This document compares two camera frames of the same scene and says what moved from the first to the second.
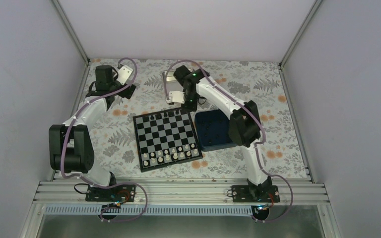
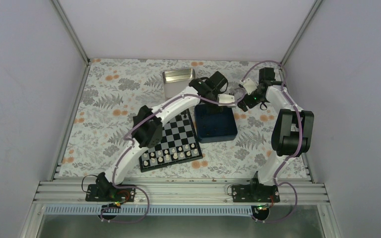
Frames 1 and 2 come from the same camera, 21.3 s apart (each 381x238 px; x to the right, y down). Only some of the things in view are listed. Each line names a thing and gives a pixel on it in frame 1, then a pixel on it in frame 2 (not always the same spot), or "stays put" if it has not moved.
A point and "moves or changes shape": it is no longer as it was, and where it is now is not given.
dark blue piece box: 212,127 moves or changes shape
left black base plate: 121,193 stays put
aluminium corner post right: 316,4 stays put
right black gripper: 192,107 to 243,105
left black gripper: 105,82 to 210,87
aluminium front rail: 292,192 stays put
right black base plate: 242,194 stays put
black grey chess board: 165,138 stays put
